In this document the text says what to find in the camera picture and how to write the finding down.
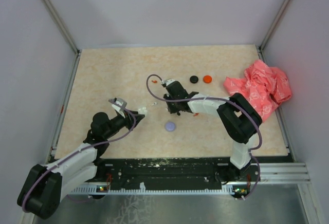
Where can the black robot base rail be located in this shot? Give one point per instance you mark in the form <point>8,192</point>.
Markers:
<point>161,176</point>

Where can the orange earbud charging case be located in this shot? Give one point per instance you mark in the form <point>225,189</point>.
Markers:
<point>207,79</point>

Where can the purple earbud charging case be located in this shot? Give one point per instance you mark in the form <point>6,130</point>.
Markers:
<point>170,126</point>

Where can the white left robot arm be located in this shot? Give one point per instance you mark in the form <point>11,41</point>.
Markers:
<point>47,185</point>

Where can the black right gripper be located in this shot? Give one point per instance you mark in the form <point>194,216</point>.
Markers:
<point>172,110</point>

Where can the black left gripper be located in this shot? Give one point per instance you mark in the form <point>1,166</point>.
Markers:
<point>129,119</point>

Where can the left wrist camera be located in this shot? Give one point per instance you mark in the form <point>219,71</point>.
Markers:
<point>119,105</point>

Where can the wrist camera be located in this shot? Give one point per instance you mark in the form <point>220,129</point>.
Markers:
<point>167,82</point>
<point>119,105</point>

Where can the pink crumpled plastic bag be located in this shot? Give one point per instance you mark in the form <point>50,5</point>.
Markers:
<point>264,87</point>

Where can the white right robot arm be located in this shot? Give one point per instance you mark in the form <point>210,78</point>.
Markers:
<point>239,118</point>

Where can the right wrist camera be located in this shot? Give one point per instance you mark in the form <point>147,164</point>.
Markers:
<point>167,82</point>

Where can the white earbud charging case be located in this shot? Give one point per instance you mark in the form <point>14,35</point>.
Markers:
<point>143,111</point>

